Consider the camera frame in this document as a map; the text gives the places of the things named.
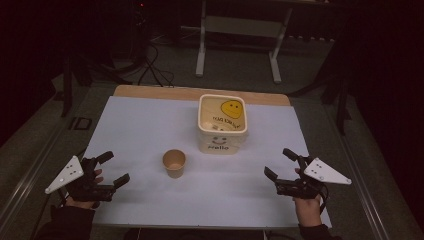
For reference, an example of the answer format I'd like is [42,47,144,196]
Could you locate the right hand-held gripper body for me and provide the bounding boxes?
[275,155,352,201]

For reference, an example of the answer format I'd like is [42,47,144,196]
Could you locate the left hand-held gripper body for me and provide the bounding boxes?
[44,155,116,203]

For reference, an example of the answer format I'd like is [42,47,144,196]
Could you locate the brown paper cup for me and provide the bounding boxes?
[162,148,187,180]

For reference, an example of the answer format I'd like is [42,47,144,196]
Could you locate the cream smiley-face plastic bin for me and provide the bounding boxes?
[197,93,250,156]

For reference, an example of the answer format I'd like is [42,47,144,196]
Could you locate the person's left hand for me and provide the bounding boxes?
[64,168,105,211]

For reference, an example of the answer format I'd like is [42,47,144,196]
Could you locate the person's right hand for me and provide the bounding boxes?
[293,167,323,228]

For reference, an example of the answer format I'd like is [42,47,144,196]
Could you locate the black square floor plate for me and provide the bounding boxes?
[69,116,93,131]

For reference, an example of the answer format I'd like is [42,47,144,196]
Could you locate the white table mat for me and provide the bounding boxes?
[83,95,333,230]

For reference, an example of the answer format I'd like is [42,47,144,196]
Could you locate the white metal stand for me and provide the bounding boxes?
[195,0,295,85]

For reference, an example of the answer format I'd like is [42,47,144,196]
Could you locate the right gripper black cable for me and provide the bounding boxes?
[318,183,330,215]

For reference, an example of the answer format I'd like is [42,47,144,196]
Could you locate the metal floor rail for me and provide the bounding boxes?
[328,109,392,240]
[0,124,73,231]

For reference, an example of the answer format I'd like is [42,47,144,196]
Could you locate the black floor cables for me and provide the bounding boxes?
[137,41,175,88]

